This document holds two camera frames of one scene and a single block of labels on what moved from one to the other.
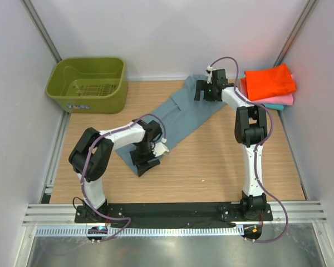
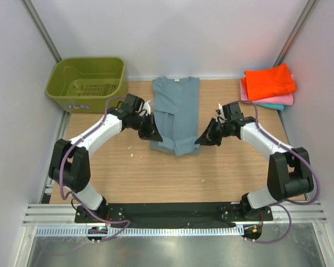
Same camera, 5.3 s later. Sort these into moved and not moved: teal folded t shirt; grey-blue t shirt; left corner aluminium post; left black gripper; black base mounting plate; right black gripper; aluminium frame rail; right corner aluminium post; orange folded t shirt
Moved: grey-blue t shirt; left black gripper; right black gripper
Not moved: left corner aluminium post; orange folded t shirt; right corner aluminium post; black base mounting plate; teal folded t shirt; aluminium frame rail
